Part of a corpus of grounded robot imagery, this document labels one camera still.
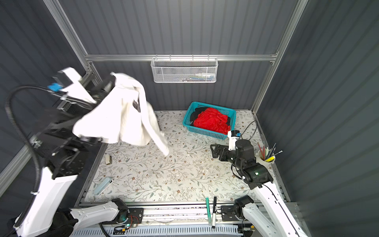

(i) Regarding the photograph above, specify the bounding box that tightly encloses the white wire mesh basket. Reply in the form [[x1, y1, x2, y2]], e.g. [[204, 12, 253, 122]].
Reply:
[[151, 58, 219, 84]]

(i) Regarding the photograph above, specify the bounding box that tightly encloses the black t-shirt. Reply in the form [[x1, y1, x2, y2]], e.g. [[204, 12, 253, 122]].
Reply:
[[189, 107, 208, 126]]

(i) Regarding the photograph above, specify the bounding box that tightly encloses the red t-shirt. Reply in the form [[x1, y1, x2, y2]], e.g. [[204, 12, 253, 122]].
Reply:
[[193, 107, 231, 135]]

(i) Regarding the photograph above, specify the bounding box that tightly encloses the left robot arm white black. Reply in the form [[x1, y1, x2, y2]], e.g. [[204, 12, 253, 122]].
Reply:
[[5, 67, 133, 237]]

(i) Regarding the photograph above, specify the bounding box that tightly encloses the black marker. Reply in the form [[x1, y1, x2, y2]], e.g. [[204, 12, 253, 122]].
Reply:
[[211, 196, 217, 229]]

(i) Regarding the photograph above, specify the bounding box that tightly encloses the green marker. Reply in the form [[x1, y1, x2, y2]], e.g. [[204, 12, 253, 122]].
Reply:
[[205, 197, 212, 225]]

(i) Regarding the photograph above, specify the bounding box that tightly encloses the white pen cup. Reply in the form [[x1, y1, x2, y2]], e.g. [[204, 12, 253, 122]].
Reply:
[[255, 148, 276, 169]]

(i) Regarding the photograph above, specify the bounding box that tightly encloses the white bottle in mesh basket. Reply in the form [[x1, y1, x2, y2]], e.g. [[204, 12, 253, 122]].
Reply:
[[195, 73, 216, 80]]

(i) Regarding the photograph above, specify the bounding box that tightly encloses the white t-shirt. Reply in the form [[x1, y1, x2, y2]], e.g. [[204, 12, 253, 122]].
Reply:
[[72, 72, 170, 156]]

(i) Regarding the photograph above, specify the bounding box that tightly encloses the teal plastic basket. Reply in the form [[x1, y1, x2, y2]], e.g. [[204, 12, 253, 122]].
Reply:
[[183, 102, 236, 140]]

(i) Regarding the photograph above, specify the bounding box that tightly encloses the black corrugated cable conduit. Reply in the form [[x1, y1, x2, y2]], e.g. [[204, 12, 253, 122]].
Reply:
[[4, 85, 95, 226]]

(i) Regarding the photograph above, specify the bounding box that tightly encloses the small beige eraser block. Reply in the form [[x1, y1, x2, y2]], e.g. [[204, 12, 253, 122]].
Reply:
[[105, 154, 112, 165]]

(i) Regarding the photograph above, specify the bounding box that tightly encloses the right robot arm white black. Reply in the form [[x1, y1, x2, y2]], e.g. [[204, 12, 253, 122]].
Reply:
[[210, 130, 307, 237]]

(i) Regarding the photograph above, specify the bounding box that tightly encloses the light blue case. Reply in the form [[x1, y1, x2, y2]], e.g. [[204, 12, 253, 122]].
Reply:
[[93, 177, 113, 196]]

